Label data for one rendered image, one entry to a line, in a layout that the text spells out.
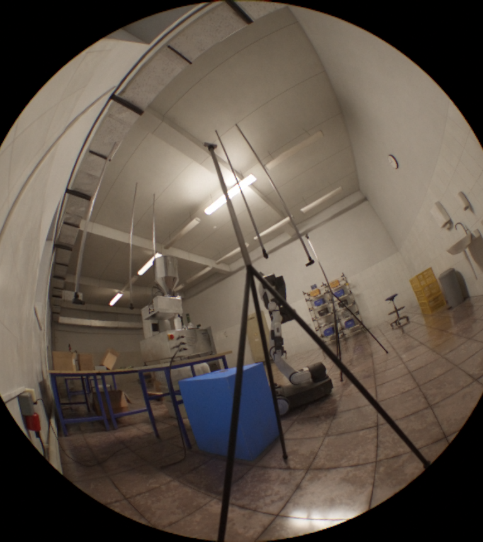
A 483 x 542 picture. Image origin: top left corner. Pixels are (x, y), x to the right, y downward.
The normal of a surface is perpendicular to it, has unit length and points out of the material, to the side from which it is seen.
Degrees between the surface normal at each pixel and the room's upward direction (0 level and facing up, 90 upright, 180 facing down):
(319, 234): 90
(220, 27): 179
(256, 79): 180
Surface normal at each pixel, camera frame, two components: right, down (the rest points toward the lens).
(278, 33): 0.25, 0.89
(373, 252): -0.58, -0.18
